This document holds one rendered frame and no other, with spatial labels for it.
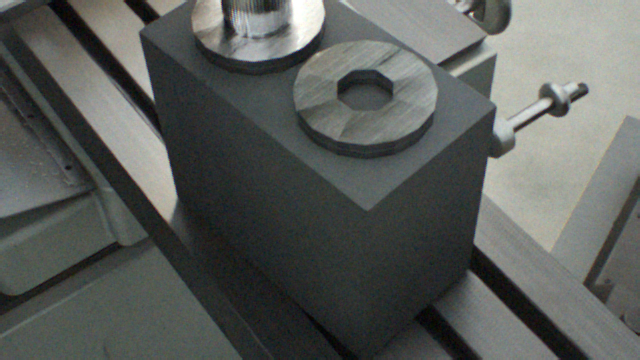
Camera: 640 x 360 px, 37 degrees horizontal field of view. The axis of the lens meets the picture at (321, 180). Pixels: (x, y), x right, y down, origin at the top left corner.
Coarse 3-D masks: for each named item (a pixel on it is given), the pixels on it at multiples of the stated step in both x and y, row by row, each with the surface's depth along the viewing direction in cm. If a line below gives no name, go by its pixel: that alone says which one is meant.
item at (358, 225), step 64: (192, 0) 67; (320, 0) 64; (192, 64) 63; (256, 64) 61; (320, 64) 61; (384, 64) 60; (192, 128) 68; (256, 128) 60; (320, 128) 57; (384, 128) 57; (448, 128) 59; (192, 192) 76; (256, 192) 66; (320, 192) 58; (384, 192) 56; (448, 192) 62; (256, 256) 73; (320, 256) 64; (384, 256) 60; (448, 256) 69; (320, 320) 71; (384, 320) 67
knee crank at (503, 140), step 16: (544, 96) 142; (560, 96) 140; (576, 96) 144; (528, 112) 139; (544, 112) 140; (560, 112) 141; (496, 128) 135; (512, 128) 137; (496, 144) 136; (512, 144) 137
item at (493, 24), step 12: (456, 0) 143; (468, 0) 137; (480, 0) 138; (492, 0) 137; (504, 0) 134; (468, 12) 137; (480, 12) 140; (492, 12) 138; (504, 12) 135; (480, 24) 141; (492, 24) 139; (504, 24) 137
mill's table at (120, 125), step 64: (64, 0) 96; (128, 0) 99; (64, 64) 90; (128, 64) 90; (128, 128) 85; (128, 192) 85; (192, 256) 76; (512, 256) 75; (256, 320) 72; (448, 320) 72; (512, 320) 71; (576, 320) 71
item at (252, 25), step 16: (224, 0) 61; (240, 0) 60; (256, 0) 60; (272, 0) 60; (288, 0) 62; (224, 16) 63; (240, 16) 61; (256, 16) 61; (272, 16) 61; (288, 16) 62; (240, 32) 62; (256, 32) 62; (272, 32) 62
